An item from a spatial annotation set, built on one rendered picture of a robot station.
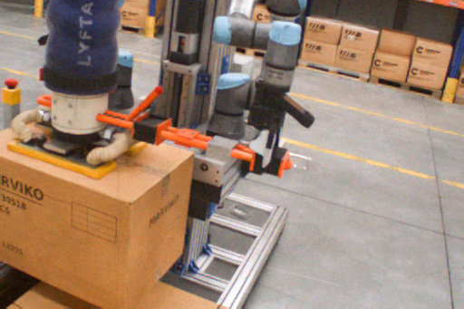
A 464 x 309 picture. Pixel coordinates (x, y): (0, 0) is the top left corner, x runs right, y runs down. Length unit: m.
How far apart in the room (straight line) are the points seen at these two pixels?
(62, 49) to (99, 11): 0.15
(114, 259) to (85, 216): 0.15
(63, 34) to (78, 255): 0.63
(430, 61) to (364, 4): 1.94
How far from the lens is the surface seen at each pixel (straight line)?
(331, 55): 8.40
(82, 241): 1.44
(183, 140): 1.33
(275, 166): 1.26
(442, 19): 9.66
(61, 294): 1.78
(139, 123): 1.36
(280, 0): 1.64
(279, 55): 1.19
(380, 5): 9.62
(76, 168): 1.40
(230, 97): 1.80
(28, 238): 1.58
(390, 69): 8.42
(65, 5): 1.36
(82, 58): 1.36
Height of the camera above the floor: 1.70
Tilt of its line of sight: 21 degrees down
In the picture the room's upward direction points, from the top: 7 degrees clockwise
